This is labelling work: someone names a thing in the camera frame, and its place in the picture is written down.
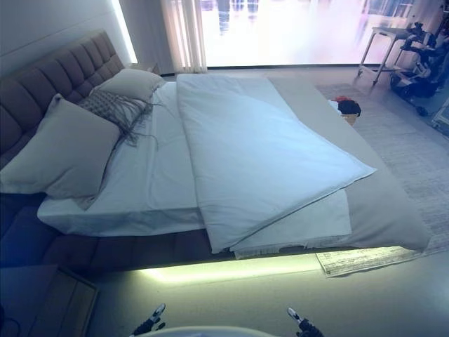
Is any black white wheeled robot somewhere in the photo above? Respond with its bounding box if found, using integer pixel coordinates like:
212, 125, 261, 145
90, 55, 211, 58
389, 21, 449, 116

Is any sheer white curtain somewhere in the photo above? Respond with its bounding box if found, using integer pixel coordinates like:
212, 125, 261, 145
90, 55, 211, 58
159, 0, 210, 74

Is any white duvet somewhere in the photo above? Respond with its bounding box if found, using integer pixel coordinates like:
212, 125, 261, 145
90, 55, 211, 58
175, 72, 377, 254

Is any wooden nightstand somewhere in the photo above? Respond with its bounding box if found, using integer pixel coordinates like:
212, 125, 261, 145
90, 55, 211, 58
0, 263, 100, 337

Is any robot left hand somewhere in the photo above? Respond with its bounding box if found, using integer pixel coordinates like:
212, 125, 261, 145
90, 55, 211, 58
133, 303, 166, 336

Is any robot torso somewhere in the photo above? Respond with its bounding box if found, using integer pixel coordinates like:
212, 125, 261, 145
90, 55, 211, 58
154, 317, 299, 337

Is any white fitted sheet mattress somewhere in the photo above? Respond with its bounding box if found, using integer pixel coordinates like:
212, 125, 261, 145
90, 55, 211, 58
36, 82, 210, 238

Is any large beige pillow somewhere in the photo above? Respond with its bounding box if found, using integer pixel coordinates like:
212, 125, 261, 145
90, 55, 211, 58
0, 93, 121, 199

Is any brown tufted headboard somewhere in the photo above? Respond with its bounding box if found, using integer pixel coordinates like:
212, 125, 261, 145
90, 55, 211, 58
0, 29, 126, 166

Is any grey fringed decorative cushion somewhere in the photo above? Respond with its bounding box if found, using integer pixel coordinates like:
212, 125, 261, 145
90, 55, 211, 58
77, 89, 162, 166

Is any white metal table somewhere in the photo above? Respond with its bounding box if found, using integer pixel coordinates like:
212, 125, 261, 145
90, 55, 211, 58
356, 26, 418, 86

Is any brown upholstered bed frame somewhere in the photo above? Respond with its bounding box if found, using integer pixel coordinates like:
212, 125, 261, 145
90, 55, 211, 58
0, 191, 319, 273

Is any beige bedspread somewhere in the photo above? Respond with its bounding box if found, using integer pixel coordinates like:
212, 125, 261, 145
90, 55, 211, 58
267, 77, 431, 253

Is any light patterned rug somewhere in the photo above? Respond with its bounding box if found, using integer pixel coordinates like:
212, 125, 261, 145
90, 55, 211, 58
314, 83, 449, 279

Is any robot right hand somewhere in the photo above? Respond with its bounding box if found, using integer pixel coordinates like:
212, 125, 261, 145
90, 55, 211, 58
287, 307, 323, 337

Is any basket with clothes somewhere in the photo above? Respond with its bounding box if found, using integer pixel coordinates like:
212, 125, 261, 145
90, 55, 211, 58
328, 95, 362, 126

